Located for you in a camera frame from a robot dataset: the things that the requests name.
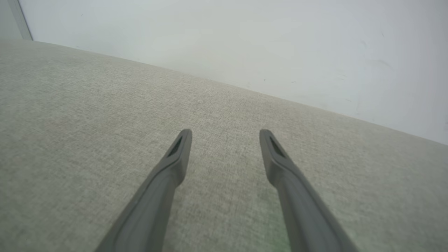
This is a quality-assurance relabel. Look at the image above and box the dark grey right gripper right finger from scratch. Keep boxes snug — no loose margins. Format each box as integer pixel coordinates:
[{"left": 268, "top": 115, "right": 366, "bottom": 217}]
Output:
[{"left": 259, "top": 129, "right": 359, "bottom": 252}]

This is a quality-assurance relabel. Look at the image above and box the grey wall trim strip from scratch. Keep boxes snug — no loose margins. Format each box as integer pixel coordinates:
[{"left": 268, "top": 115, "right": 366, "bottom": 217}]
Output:
[{"left": 7, "top": 0, "right": 34, "bottom": 41}]

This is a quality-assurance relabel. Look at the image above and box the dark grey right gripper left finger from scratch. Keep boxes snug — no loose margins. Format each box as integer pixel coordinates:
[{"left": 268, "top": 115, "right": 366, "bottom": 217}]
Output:
[{"left": 94, "top": 129, "right": 193, "bottom": 252}]

